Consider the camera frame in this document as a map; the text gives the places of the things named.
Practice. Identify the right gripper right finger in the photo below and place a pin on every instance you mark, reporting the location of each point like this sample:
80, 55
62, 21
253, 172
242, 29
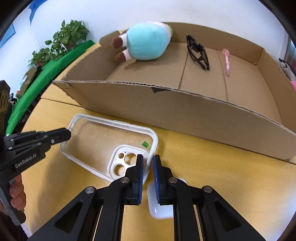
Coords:
214, 218

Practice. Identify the white earbuds case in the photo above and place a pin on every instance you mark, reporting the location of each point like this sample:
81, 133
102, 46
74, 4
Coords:
169, 199

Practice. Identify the pink decorated pen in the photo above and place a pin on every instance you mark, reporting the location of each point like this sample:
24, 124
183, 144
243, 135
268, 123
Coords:
226, 54

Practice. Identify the pink pig plush toy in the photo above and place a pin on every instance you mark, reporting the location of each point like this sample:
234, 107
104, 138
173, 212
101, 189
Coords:
143, 41

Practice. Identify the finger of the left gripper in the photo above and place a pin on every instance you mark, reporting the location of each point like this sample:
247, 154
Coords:
21, 140

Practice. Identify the pink strawberry bear plush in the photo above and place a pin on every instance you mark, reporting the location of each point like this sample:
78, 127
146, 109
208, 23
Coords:
293, 84

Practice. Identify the grey folded cloth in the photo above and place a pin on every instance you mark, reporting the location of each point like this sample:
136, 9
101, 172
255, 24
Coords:
288, 70

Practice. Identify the white clear phone case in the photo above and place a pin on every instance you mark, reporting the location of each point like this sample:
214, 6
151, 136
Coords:
107, 148

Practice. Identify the brown cardboard box tray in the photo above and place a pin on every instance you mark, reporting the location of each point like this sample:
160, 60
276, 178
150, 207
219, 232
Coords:
252, 109

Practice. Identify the person's left hand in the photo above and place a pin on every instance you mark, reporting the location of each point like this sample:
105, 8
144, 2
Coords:
17, 193

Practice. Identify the green potted plant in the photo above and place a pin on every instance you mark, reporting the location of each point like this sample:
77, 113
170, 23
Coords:
41, 57
66, 39

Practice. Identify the small cardboard box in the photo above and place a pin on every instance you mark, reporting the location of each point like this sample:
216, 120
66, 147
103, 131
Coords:
27, 78

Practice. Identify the green table cloth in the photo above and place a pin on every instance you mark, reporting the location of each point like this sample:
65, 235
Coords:
48, 73

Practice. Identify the black sunglasses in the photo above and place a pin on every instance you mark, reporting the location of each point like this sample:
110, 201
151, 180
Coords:
197, 53

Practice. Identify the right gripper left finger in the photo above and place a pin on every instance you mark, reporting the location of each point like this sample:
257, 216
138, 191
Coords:
96, 214

